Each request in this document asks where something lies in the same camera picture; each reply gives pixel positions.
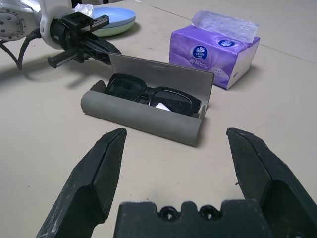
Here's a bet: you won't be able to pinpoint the green plastic plate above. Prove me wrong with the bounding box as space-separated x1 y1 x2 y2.
94 18 136 38

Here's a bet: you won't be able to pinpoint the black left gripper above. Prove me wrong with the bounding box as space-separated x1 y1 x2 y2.
47 11 122 69

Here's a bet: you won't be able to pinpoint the white tissue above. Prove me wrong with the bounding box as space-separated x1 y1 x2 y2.
73 3 95 15

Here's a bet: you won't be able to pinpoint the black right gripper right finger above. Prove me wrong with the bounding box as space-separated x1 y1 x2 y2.
226 127 317 238

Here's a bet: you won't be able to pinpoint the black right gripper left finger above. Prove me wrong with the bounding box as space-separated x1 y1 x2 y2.
35 127 128 238

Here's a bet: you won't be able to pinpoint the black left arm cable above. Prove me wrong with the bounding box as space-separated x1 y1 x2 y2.
0 27 42 71

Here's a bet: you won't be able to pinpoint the purple tissue pack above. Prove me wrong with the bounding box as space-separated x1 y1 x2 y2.
168 9 261 90

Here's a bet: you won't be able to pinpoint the black sunglasses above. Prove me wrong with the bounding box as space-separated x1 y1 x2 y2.
104 73 202 117

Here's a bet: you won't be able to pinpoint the grey glasses case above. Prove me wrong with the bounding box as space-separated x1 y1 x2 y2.
80 52 215 148

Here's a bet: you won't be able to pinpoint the blue plastic plate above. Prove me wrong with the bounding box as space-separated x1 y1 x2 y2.
91 6 137 29

